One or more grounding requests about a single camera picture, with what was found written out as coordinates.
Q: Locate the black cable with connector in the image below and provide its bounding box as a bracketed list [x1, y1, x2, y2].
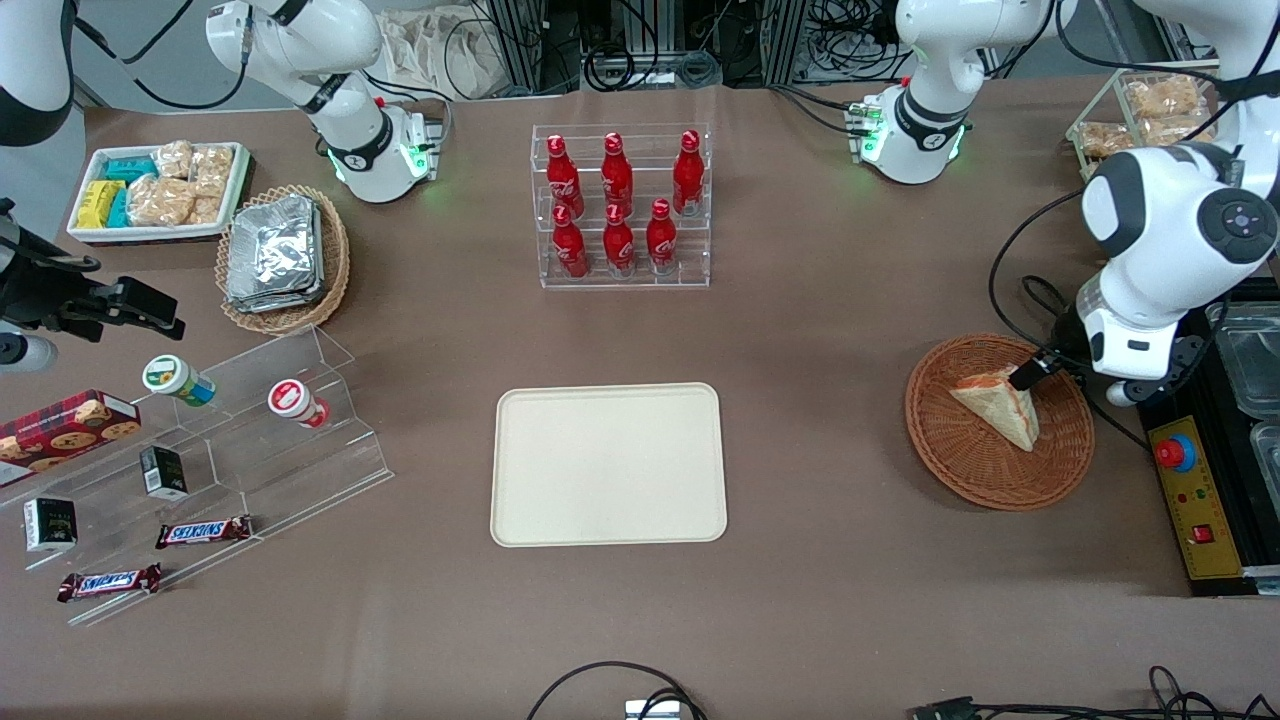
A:
[910, 665, 1280, 720]

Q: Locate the cream plastic tray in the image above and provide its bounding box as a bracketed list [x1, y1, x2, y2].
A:
[489, 382, 729, 549]

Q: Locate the red cola bottle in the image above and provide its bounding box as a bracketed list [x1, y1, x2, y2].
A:
[672, 129, 706, 217]
[601, 131, 635, 213]
[552, 205, 591, 280]
[545, 134, 584, 216]
[646, 198, 679, 275]
[602, 202, 637, 277]

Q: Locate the red lid yogurt cup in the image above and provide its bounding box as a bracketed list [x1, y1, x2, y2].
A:
[267, 379, 331, 430]

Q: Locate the clear plastic container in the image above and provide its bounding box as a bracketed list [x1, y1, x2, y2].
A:
[1250, 420, 1280, 491]
[1205, 300, 1280, 419]

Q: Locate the round brown wicker basket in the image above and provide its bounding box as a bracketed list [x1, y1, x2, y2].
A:
[904, 332, 1096, 512]

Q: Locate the white rectangular snack tray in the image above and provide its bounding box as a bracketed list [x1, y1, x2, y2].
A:
[66, 141, 254, 247]

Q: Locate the black machine base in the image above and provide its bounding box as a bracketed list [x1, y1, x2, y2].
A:
[1140, 280, 1280, 598]

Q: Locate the silver foil pack stack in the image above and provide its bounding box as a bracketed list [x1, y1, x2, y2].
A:
[225, 194, 326, 314]

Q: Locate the small black box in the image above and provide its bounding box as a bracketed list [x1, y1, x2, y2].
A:
[139, 445, 189, 501]
[23, 497, 79, 554]

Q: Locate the triangular sandwich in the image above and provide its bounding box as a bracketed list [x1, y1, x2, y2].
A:
[948, 366, 1042, 453]

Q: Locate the red cookie box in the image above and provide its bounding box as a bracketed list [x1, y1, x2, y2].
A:
[0, 389, 143, 489]

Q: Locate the clear acrylic bottle rack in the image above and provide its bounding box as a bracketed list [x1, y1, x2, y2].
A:
[531, 122, 713, 291]

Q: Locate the green lid yogurt cup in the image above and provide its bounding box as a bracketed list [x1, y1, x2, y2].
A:
[141, 354, 217, 408]

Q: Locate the snickers chocolate bar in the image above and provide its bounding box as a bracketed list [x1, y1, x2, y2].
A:
[155, 515, 254, 550]
[57, 563, 163, 603]

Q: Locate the black looped cable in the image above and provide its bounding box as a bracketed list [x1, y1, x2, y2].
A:
[527, 660, 706, 720]

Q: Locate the beige cloth bag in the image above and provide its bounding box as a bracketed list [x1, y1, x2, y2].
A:
[378, 8, 511, 101]

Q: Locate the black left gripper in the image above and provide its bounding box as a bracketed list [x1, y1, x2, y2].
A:
[1009, 300, 1093, 392]

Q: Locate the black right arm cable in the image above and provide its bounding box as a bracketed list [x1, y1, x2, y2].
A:
[75, 0, 251, 111]

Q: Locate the clear acrylic stepped shelf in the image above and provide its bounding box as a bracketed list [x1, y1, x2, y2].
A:
[0, 325, 396, 628]

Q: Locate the yellow snack packet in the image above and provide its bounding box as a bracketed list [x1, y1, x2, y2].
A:
[76, 180, 126, 230]

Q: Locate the oval tan wicker basket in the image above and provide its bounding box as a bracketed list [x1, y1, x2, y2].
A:
[215, 184, 351, 336]

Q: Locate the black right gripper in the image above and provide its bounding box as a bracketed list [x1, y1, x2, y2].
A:
[0, 200, 188, 342]

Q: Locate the coiled black cable bundle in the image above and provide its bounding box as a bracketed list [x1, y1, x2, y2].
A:
[585, 45, 723, 91]

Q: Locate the white wire rack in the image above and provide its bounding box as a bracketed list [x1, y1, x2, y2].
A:
[1065, 60, 1263, 186]

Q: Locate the brown pastry snack bag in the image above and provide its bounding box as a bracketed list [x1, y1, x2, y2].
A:
[1125, 75, 1203, 120]
[1078, 122, 1137, 160]
[1140, 115, 1216, 149]

